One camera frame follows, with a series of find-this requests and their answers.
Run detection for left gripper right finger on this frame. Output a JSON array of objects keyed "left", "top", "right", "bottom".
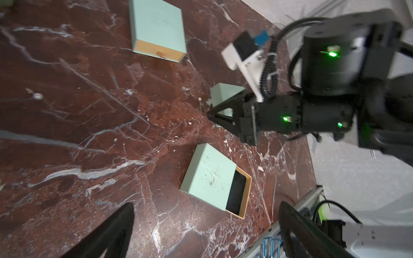
[{"left": 279, "top": 202, "right": 350, "bottom": 258}]

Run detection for mint jewelry box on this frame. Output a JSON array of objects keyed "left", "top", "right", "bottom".
[
  {"left": 180, "top": 144, "right": 252, "bottom": 219},
  {"left": 210, "top": 83, "right": 246, "bottom": 117},
  {"left": 129, "top": 0, "right": 187, "bottom": 63}
]

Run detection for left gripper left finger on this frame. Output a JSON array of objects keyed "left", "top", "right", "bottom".
[{"left": 63, "top": 203, "right": 134, "bottom": 258}]

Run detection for white pearl earring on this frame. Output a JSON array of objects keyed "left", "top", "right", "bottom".
[{"left": 32, "top": 93, "right": 44, "bottom": 101}]

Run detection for blue hand rake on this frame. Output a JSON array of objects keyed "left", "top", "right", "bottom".
[{"left": 261, "top": 237, "right": 282, "bottom": 258}]

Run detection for silver earrings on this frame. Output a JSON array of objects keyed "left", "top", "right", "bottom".
[{"left": 198, "top": 97, "right": 203, "bottom": 112}]

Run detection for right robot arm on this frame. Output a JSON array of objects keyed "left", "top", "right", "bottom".
[{"left": 208, "top": 9, "right": 413, "bottom": 164}]

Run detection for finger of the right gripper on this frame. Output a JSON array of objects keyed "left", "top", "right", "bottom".
[{"left": 207, "top": 90, "right": 255, "bottom": 135}]

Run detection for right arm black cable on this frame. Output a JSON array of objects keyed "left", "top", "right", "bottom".
[{"left": 259, "top": 17, "right": 327, "bottom": 101}]

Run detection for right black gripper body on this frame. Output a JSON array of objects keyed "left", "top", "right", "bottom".
[{"left": 240, "top": 9, "right": 403, "bottom": 145}]

